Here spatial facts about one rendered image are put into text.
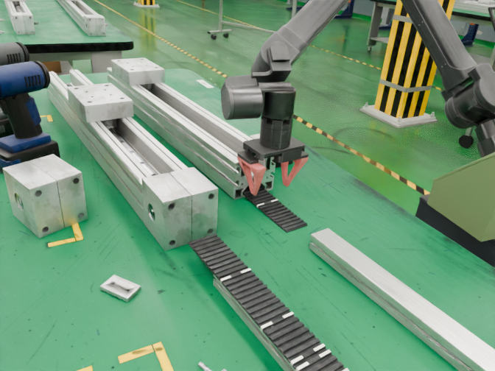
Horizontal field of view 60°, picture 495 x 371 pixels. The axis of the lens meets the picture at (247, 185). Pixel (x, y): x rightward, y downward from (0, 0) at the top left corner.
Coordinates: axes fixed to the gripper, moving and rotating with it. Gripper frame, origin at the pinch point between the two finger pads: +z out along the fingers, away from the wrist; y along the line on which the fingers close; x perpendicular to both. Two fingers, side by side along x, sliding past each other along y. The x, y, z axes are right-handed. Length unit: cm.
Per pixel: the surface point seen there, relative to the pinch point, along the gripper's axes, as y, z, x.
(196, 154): 5.0, 1.3, -21.7
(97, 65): -17, 18, -179
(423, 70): -281, 38, -161
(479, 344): -1.2, 1.5, 43.5
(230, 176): 5.1, -0.3, -6.5
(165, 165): 16.8, -3.0, -11.7
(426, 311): 0.0, 1.5, 36.5
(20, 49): 33, -16, -60
